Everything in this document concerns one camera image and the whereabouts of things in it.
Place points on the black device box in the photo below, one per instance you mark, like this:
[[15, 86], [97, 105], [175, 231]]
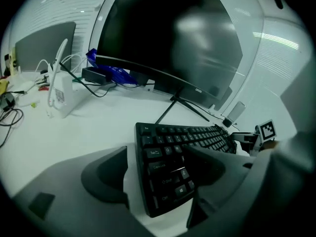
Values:
[[95, 75]]

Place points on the black curved monitor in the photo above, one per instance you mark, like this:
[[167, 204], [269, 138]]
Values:
[[148, 33]]

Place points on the black keyboard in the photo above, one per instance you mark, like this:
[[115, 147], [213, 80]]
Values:
[[160, 142]]

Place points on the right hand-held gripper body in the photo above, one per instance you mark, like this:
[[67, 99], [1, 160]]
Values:
[[267, 131]]

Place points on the small yellow gadget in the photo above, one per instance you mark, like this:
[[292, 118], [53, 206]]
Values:
[[3, 86]]

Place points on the clear bottle with black cap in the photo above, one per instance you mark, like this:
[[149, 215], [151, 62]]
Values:
[[235, 112]]

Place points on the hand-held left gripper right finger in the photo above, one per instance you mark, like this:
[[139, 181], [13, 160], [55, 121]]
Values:
[[234, 181]]

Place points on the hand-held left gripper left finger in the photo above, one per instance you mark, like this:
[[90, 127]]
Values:
[[74, 206]]

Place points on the blue plastic packet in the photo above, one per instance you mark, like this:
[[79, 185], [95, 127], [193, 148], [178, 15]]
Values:
[[124, 76]]

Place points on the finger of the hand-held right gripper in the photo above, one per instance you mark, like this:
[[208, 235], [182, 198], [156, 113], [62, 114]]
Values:
[[243, 136]]

